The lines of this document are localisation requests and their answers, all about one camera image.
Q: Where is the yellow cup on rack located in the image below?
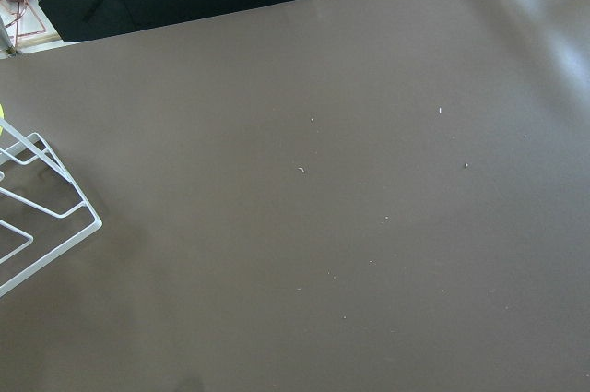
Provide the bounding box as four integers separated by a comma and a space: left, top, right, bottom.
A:
0, 103, 5, 135

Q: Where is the white wire cup rack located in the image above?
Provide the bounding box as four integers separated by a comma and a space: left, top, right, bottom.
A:
1, 119, 103, 298

